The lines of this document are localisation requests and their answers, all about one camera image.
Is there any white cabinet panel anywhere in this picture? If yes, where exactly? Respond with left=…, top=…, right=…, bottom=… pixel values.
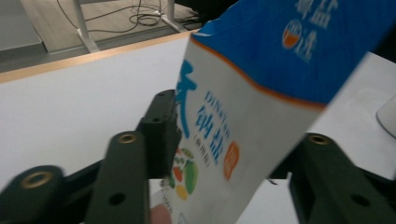
left=0, top=0, right=48, bottom=52

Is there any blue and white salt bag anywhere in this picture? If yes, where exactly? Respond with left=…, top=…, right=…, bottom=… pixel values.
left=148, top=0, right=396, bottom=224

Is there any glass pitcher with beige rim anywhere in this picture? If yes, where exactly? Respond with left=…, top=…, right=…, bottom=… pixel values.
left=375, top=94, right=396, bottom=139

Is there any light grey table mat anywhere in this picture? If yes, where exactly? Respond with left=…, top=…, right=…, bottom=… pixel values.
left=0, top=36, right=396, bottom=224

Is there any black curtain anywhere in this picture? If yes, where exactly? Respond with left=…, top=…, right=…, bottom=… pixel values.
left=174, top=0, right=241, bottom=26

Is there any tangle of black floor cables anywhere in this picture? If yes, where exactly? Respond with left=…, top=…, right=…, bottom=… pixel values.
left=55, top=0, right=176, bottom=34

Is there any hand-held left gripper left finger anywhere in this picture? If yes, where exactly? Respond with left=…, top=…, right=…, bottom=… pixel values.
left=85, top=89, right=182, bottom=224

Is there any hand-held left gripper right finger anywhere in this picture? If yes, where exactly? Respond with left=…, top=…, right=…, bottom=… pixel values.
left=269, top=133, right=396, bottom=224

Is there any white metal desk frame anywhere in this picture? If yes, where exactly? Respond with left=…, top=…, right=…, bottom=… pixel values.
left=72, top=0, right=188, bottom=54

